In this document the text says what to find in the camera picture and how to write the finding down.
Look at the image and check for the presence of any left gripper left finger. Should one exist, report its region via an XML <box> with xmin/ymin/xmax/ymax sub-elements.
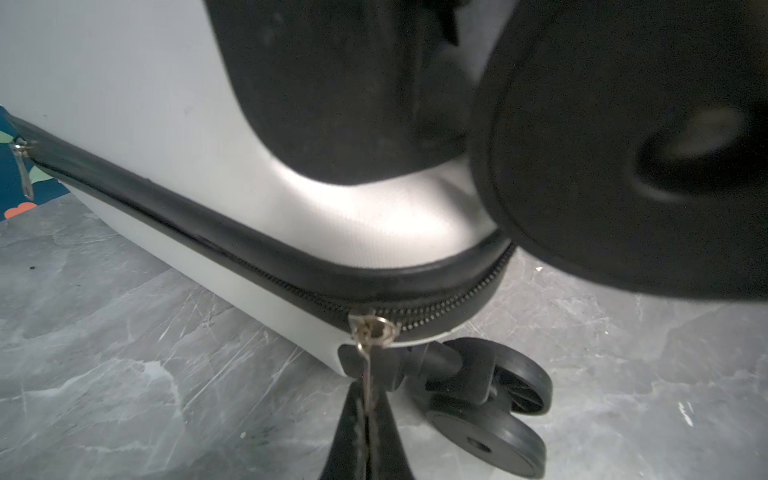
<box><xmin>319</xmin><ymin>381</ymin><xmax>368</xmax><ymax>480</ymax></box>

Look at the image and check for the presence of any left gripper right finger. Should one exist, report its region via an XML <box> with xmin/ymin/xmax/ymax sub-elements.
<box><xmin>365</xmin><ymin>392</ymin><xmax>415</xmax><ymax>480</ymax></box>

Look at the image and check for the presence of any white black suitcase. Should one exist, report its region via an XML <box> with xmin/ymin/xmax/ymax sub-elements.
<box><xmin>0</xmin><ymin>0</ymin><xmax>768</xmax><ymax>480</ymax></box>

